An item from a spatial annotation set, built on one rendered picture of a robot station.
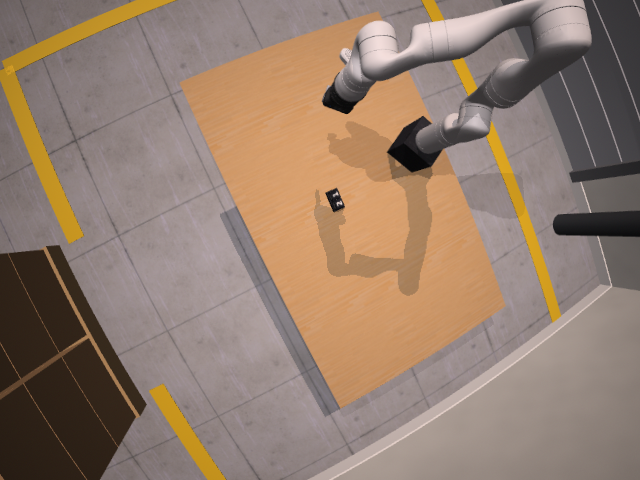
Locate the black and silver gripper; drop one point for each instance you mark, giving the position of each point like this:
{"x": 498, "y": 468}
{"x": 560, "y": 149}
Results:
{"x": 340, "y": 94}

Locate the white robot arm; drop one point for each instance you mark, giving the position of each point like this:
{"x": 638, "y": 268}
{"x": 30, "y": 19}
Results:
{"x": 560, "y": 32}

